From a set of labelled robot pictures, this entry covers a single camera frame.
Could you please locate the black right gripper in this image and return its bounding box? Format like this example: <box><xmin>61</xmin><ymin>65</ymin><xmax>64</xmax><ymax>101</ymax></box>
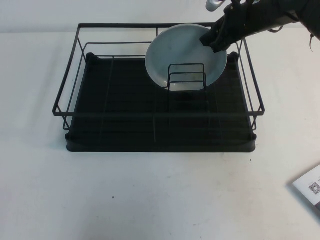
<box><xmin>199</xmin><ymin>0</ymin><xmax>259</xmax><ymax>54</ymax></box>

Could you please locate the round grey-blue plate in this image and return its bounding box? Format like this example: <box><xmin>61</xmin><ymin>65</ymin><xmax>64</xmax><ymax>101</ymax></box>
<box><xmin>145</xmin><ymin>23</ymin><xmax>229</xmax><ymax>92</ymax></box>

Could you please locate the black plastic drain tray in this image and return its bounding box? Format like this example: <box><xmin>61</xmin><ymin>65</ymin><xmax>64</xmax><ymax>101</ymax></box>
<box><xmin>64</xmin><ymin>51</ymin><xmax>259</xmax><ymax>154</ymax></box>

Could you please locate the white booklet with QR code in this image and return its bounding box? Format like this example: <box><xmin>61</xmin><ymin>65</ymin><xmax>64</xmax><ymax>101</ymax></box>
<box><xmin>292</xmin><ymin>163</ymin><xmax>320</xmax><ymax>216</ymax></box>

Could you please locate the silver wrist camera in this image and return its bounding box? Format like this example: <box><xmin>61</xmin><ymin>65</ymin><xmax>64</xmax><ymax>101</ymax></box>
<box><xmin>204</xmin><ymin>0</ymin><xmax>226</xmax><ymax>12</ymax></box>

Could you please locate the black wire dish rack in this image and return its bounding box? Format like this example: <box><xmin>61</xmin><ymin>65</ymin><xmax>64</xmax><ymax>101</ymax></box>
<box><xmin>51</xmin><ymin>22</ymin><xmax>266</xmax><ymax>132</ymax></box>

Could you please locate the thin black cable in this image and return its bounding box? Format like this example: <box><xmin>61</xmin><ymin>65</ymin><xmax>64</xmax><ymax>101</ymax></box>
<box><xmin>307</xmin><ymin>31</ymin><xmax>317</xmax><ymax>54</ymax></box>

